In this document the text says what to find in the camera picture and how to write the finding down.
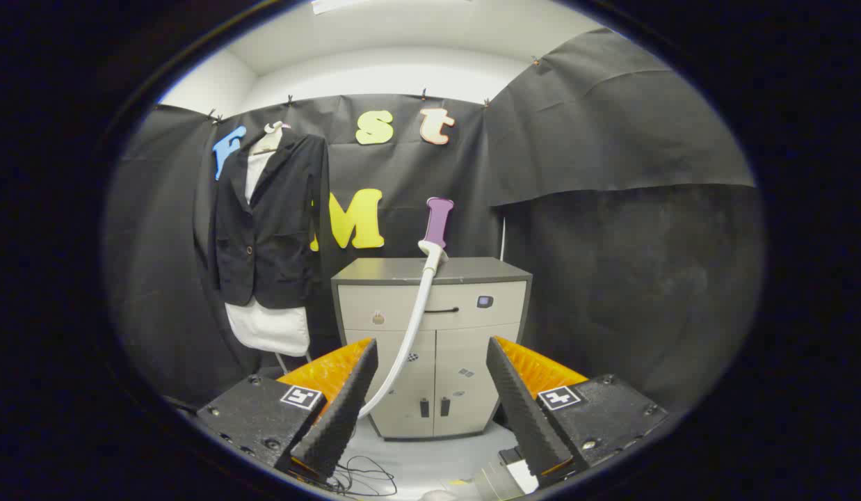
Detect cream clothes hanger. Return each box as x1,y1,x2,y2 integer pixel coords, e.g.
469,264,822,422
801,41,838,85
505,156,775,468
250,120,292,155

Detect black jacket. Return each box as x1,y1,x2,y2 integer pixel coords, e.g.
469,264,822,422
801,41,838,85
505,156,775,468
207,129,331,309

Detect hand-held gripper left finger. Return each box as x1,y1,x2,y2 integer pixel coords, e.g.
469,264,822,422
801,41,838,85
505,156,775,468
196,338,379,482

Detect ceiling light panel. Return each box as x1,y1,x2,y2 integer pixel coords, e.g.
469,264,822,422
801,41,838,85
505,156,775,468
311,0,376,15

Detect black floor cables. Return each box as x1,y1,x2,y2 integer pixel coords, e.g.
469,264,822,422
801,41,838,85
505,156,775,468
326,456,398,498

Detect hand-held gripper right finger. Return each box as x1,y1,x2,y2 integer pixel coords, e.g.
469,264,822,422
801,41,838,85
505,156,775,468
486,337,669,488

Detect white garment steamer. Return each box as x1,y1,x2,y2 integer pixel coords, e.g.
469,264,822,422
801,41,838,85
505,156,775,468
358,240,451,420

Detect black backdrop cloth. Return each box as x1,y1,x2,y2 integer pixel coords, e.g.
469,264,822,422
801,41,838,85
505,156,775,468
104,28,765,418

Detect grey cabinet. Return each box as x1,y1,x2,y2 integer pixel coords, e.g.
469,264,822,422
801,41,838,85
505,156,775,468
331,257,533,441

